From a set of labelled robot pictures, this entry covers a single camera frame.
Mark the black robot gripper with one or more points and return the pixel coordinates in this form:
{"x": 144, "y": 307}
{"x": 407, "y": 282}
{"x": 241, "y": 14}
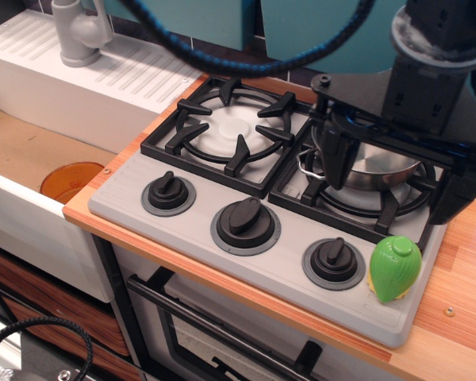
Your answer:
{"x": 423, "y": 112}

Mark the small steel pot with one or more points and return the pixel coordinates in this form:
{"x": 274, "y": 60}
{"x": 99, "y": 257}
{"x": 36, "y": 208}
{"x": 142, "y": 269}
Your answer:
{"x": 374, "y": 169}

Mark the green toy corncob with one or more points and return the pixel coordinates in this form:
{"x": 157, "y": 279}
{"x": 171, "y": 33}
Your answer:
{"x": 394, "y": 267}

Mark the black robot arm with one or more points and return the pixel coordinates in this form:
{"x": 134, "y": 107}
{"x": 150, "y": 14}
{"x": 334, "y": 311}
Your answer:
{"x": 437, "y": 33}

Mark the right black stove knob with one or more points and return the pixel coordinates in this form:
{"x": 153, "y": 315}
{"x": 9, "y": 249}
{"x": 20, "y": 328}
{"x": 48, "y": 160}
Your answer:
{"x": 334, "y": 264}

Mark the black stove knob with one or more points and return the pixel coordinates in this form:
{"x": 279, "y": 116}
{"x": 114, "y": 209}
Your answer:
{"x": 168, "y": 195}
{"x": 334, "y": 264}
{"x": 245, "y": 228}

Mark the grey toy stove top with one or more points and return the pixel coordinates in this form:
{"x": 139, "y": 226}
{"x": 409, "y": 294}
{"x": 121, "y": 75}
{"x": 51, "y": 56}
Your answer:
{"x": 278, "y": 271}

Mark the middle black stove knob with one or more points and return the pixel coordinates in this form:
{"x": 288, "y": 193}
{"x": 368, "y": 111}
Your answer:
{"x": 245, "y": 228}

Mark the left black stove knob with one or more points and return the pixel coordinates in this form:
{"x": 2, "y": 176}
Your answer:
{"x": 168, "y": 195}

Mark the black right burner grate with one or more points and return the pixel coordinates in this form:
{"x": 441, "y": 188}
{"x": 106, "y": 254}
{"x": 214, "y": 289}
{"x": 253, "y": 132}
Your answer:
{"x": 370, "y": 215}

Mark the black burner grate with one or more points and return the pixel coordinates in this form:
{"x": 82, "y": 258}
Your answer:
{"x": 370, "y": 215}
{"x": 232, "y": 134}

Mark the black left burner grate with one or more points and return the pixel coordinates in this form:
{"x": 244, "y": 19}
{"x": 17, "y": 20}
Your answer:
{"x": 232, "y": 134}

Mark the white oven door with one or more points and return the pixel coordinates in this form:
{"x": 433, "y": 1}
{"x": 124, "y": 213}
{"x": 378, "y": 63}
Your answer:
{"x": 203, "y": 335}

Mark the orange plastic plate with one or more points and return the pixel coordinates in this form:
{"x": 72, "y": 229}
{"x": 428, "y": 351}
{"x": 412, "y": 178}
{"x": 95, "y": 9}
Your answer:
{"x": 65, "y": 182}

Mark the grey toy faucet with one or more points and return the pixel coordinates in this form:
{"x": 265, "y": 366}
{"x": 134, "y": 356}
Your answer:
{"x": 80, "y": 35}

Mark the white toy sink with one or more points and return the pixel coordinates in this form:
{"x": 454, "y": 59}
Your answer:
{"x": 52, "y": 115}

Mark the wooden drawer fronts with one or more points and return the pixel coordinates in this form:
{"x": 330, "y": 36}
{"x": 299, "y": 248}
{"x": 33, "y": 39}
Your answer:
{"x": 27, "y": 292}

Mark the black oven door handle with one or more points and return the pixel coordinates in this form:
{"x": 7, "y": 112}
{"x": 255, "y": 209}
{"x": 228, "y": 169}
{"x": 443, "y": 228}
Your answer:
{"x": 153, "y": 291}

